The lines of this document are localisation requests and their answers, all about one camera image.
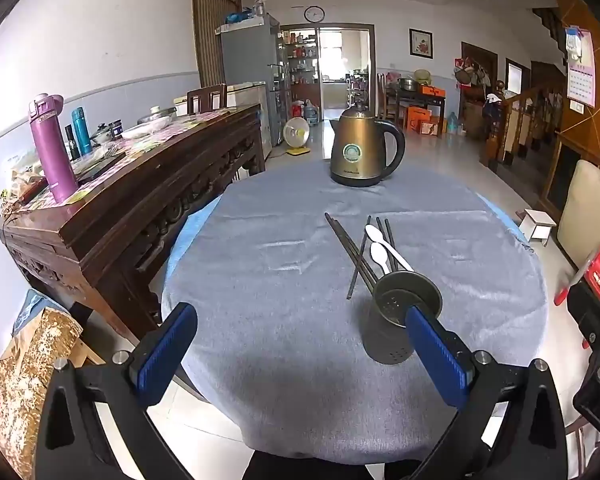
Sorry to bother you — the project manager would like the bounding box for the small white stool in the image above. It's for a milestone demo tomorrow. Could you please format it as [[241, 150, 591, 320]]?
[[517, 208, 557, 247]]

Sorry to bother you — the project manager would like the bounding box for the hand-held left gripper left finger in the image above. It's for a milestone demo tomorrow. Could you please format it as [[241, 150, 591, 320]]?
[[34, 302, 199, 480]]

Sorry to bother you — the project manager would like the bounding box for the white chest freezer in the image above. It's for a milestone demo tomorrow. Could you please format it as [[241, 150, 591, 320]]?
[[174, 81, 273, 161]]

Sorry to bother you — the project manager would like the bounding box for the grey tablecloth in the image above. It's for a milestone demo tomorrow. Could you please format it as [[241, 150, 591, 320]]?
[[161, 160, 548, 463]]

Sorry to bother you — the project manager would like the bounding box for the wall calendar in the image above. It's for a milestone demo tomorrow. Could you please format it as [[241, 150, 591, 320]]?
[[564, 26, 597, 108]]

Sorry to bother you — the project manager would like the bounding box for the black tray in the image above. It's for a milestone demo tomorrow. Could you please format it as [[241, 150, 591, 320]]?
[[77, 152, 126, 183]]

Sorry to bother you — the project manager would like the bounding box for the white plastic spoon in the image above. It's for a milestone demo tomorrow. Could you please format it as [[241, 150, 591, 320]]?
[[370, 242, 396, 276], [364, 224, 415, 273]]

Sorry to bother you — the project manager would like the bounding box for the metal utensil holder cup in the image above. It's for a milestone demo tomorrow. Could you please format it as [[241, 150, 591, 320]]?
[[362, 271, 443, 365]]

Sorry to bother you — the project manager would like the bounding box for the cream leather chair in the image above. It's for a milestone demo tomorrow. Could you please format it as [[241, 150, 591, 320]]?
[[557, 159, 600, 271]]

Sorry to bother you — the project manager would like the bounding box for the teal thermos bottle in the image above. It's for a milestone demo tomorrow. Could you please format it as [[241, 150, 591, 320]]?
[[71, 107, 92, 157]]

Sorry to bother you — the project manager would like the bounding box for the framed flower picture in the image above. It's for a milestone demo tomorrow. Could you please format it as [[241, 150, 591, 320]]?
[[409, 28, 434, 59]]

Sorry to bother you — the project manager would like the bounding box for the tall orange box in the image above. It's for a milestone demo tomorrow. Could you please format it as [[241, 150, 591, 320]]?
[[405, 105, 433, 131]]

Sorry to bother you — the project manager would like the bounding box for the brown window blind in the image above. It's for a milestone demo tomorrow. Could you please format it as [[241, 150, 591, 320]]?
[[191, 0, 242, 88]]

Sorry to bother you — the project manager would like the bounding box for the kitchen shelf with bottles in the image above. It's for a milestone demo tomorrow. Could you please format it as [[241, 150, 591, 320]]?
[[282, 30, 321, 86]]

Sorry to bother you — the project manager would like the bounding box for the metal pot lid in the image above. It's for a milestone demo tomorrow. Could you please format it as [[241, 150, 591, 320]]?
[[137, 106, 178, 126]]

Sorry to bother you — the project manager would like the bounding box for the purple thermos bottle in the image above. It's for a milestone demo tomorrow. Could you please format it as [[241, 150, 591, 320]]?
[[28, 93, 80, 205]]

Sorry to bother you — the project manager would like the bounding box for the gold patterned bag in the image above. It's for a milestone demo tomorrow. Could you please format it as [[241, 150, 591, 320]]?
[[0, 307, 83, 480]]

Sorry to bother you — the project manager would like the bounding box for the carved dark wooden sideboard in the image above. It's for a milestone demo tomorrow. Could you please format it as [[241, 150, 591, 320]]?
[[0, 104, 267, 346]]

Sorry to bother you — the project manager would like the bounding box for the wooden chair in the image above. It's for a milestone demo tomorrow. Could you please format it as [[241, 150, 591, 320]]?
[[186, 83, 228, 115]]

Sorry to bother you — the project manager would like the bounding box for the pink floral table mat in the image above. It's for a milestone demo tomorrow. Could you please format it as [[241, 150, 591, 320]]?
[[10, 107, 241, 206]]

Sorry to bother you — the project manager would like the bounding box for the black bottle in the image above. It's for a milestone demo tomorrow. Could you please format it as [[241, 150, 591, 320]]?
[[64, 124, 81, 161]]

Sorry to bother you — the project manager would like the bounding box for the white bowl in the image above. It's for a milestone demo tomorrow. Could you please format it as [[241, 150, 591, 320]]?
[[121, 122, 173, 141]]

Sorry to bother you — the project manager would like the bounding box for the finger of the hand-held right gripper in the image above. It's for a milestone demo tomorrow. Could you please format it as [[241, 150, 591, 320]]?
[[566, 280, 600, 347]]

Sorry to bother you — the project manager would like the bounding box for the wooden stair railing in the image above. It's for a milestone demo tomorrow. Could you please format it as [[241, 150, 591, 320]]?
[[480, 80, 566, 171]]

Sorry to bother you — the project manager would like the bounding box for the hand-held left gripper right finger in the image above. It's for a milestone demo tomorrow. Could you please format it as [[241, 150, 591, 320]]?
[[405, 305, 568, 480]]

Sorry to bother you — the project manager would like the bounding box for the grey refrigerator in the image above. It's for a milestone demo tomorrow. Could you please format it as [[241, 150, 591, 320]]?
[[216, 12, 287, 146]]

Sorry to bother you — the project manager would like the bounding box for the bronze electric kettle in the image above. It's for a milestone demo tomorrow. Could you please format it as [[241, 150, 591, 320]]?
[[329, 101, 406, 188]]

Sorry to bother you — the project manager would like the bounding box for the round electric heater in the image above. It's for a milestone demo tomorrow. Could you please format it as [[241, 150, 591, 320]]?
[[283, 116, 312, 157]]

